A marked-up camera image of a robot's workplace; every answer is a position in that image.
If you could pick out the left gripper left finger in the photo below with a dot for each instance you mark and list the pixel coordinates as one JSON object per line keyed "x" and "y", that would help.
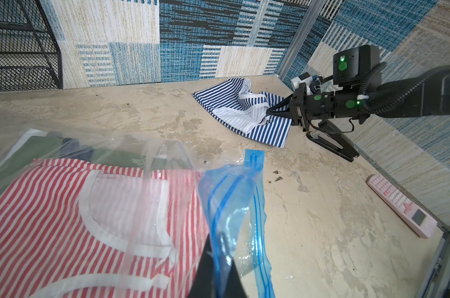
{"x": 203, "y": 285}

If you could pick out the navy white striped tank top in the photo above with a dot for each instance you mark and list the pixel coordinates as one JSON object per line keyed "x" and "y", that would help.
{"x": 234, "y": 105}

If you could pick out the green folded garment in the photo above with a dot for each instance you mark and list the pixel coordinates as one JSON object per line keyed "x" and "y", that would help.
{"x": 35, "y": 147}

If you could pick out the black stapler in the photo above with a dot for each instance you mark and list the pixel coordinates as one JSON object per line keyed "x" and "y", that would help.
{"x": 330, "y": 137}

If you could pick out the pink calculator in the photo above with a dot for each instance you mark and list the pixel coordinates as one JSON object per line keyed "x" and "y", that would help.
{"x": 413, "y": 215}

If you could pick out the red white striped tank top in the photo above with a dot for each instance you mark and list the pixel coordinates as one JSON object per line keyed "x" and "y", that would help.
{"x": 75, "y": 229}

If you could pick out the black wire mesh shelf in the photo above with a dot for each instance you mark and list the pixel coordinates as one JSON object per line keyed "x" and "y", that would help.
{"x": 30, "y": 57}

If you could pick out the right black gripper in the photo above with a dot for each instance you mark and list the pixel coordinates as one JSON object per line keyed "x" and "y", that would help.
{"x": 306, "y": 110}

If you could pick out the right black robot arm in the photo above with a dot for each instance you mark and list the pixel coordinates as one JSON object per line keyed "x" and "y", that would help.
{"x": 354, "y": 91}

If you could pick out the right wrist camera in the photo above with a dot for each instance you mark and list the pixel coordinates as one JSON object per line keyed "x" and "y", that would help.
{"x": 313, "y": 83}

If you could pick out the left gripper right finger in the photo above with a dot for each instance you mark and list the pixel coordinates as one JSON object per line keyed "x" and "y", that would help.
{"x": 234, "y": 288}

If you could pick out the clear vacuum bag blue zipper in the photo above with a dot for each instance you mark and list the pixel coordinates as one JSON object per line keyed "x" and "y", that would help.
{"x": 230, "y": 190}

